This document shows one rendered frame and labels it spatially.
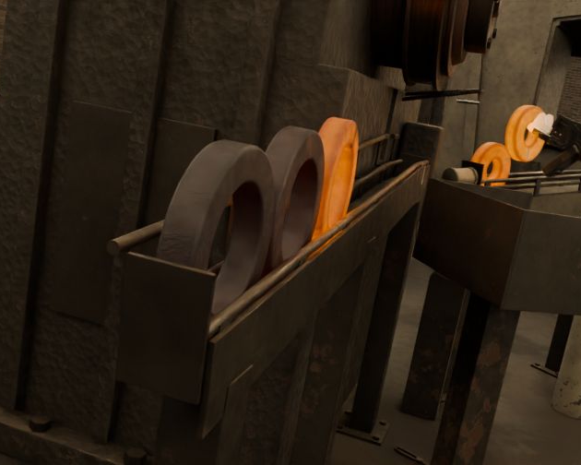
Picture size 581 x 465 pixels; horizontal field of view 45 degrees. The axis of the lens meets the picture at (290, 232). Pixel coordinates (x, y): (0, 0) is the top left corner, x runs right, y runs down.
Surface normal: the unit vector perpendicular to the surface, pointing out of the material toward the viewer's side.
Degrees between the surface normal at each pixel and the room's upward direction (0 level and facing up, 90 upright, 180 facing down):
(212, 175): 41
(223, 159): 30
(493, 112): 90
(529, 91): 90
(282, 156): 48
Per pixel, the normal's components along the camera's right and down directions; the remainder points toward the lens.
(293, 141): 0.00, -0.76
